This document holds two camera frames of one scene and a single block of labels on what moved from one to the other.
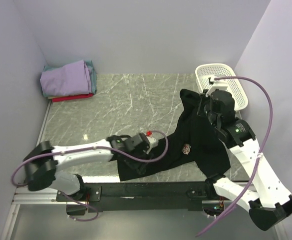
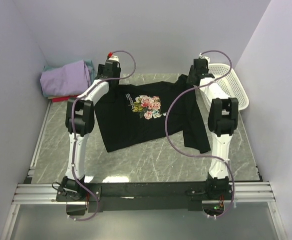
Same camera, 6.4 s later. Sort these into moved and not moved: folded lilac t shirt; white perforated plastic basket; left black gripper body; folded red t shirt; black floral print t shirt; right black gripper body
Moved: right black gripper body; left black gripper body; black floral print t shirt
Not moved: folded red t shirt; white perforated plastic basket; folded lilac t shirt
